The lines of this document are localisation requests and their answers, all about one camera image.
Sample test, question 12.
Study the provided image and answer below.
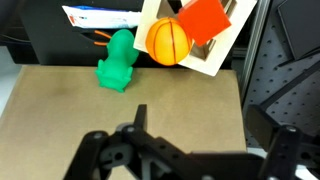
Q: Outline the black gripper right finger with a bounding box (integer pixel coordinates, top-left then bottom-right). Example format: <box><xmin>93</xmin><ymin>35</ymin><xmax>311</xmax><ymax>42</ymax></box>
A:
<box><xmin>246</xmin><ymin>104</ymin><xmax>320</xmax><ymax>180</ymax></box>

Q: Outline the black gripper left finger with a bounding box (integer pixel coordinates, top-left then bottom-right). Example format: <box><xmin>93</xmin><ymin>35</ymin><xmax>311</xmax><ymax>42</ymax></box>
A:
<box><xmin>63</xmin><ymin>104</ymin><xmax>201</xmax><ymax>180</ymax></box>

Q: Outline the orange basketball toy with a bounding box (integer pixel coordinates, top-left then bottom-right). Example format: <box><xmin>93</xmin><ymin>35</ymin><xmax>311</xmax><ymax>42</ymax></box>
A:
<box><xmin>145</xmin><ymin>17</ymin><xmax>194</xmax><ymax>67</ymax></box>

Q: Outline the brown cardboard sheet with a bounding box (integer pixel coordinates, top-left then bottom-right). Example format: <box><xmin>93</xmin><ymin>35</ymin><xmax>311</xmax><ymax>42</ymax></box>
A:
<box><xmin>0</xmin><ymin>64</ymin><xmax>248</xmax><ymax>180</ymax></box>

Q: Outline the black perforated board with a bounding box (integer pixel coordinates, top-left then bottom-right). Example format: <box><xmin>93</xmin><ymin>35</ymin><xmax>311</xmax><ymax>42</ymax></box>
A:
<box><xmin>243</xmin><ymin>0</ymin><xmax>320</xmax><ymax>148</ymax></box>

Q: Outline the green rubber toy animal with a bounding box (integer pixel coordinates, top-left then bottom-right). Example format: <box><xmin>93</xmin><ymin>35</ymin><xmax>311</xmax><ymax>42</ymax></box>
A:
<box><xmin>94</xmin><ymin>28</ymin><xmax>140</xmax><ymax>94</ymax></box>

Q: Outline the red square block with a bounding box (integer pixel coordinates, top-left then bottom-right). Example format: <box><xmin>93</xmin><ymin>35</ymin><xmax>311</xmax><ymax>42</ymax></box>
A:
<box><xmin>177</xmin><ymin>0</ymin><xmax>232</xmax><ymax>47</ymax></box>

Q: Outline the aluminium profile rail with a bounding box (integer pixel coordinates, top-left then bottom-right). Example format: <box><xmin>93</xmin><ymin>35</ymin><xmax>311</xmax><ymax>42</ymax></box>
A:
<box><xmin>239</xmin><ymin>0</ymin><xmax>273</xmax><ymax>101</ymax></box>

